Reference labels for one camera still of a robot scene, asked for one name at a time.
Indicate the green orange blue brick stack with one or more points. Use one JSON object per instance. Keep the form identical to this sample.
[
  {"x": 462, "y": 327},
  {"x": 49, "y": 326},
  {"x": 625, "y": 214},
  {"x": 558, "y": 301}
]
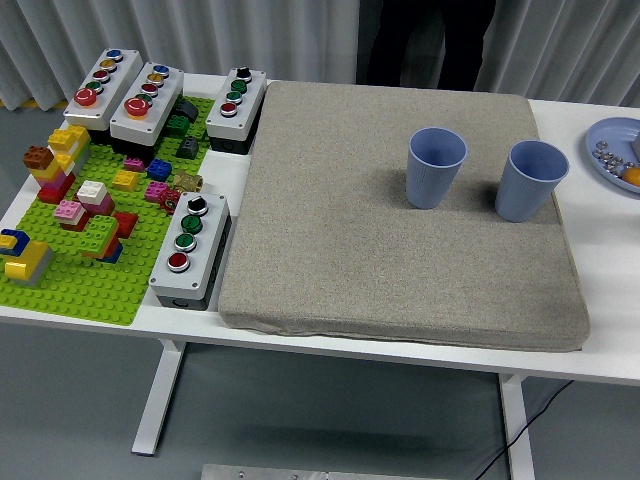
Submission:
[{"x": 100, "y": 235}]

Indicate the blue yellow grey brick assembly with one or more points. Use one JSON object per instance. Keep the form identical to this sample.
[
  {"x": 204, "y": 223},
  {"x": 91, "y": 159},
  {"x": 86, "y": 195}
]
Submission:
[{"x": 30, "y": 260}]

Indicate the white table leg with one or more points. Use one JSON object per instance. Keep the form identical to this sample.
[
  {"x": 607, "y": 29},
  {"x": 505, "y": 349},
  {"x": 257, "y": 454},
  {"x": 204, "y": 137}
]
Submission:
[
  {"x": 517, "y": 425},
  {"x": 160, "y": 395}
]

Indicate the red lego brick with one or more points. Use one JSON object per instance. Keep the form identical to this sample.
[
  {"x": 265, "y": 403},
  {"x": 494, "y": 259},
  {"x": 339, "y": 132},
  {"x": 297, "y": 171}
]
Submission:
[{"x": 127, "y": 224}]

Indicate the small magenta lego brick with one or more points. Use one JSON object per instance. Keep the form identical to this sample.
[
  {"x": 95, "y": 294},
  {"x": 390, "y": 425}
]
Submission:
[{"x": 134, "y": 164}]

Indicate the blue plate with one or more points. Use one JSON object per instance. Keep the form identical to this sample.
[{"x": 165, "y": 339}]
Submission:
[{"x": 612, "y": 131}]

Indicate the grey-brown fabric mat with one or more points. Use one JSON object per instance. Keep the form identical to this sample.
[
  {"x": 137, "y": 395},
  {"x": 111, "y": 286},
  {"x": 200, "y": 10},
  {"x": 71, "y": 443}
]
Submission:
[{"x": 350, "y": 225}]

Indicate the grey block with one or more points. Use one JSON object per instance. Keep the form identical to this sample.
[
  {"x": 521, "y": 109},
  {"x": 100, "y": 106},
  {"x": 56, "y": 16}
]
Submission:
[{"x": 636, "y": 145}]

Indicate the four-button grey control box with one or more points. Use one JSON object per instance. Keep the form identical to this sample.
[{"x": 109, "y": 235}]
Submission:
[
  {"x": 207, "y": 250},
  {"x": 245, "y": 112}
]

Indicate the dark green lego brick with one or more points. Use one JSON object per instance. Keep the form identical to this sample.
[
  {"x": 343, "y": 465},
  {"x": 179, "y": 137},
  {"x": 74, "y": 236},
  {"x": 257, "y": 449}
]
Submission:
[{"x": 177, "y": 126}]

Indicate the grey sloped lego brick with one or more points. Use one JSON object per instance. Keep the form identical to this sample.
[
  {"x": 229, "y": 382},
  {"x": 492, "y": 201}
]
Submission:
[{"x": 188, "y": 148}]

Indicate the person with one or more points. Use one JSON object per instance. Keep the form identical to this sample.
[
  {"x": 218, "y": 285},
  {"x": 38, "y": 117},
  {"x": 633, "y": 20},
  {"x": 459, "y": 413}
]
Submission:
[{"x": 390, "y": 40}]

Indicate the yellow lego brick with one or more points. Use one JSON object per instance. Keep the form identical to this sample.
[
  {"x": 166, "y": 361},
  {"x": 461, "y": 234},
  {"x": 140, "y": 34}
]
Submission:
[{"x": 125, "y": 181}]

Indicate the pink white red brick stack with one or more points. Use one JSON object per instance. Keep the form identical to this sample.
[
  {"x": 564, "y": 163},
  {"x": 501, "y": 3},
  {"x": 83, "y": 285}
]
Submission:
[{"x": 70, "y": 212}]

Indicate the yellow white brick stack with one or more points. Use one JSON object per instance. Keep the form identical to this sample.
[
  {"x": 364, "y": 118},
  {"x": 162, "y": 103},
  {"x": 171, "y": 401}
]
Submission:
[{"x": 67, "y": 137}]

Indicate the blue lego brick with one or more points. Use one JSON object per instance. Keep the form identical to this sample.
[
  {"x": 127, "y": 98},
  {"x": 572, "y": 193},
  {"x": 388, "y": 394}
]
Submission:
[{"x": 159, "y": 170}]

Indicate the blue ribbed plastic cup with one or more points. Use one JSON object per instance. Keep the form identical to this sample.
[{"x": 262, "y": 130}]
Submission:
[
  {"x": 430, "y": 175},
  {"x": 525, "y": 195}
]

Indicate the five-button grey control box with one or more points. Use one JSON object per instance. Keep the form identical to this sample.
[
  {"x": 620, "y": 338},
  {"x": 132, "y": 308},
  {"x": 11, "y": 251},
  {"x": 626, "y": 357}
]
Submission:
[
  {"x": 112, "y": 90},
  {"x": 162, "y": 107}
]

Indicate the white curtain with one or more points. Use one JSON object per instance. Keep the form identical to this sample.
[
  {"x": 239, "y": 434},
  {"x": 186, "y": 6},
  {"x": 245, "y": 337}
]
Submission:
[{"x": 200, "y": 30}]

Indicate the orange round object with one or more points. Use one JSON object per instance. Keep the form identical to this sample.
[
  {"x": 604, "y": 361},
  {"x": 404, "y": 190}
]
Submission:
[{"x": 632, "y": 176}]

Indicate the brown yellow red brick tower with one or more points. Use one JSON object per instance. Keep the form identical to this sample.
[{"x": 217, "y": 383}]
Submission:
[{"x": 50, "y": 172}]

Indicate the dark grey curved brick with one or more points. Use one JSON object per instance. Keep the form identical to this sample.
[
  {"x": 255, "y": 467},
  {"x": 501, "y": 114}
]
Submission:
[{"x": 188, "y": 110}]

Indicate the green lego baseplate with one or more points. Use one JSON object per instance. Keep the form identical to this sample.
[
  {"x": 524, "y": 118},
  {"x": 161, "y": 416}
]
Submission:
[{"x": 75, "y": 295}]

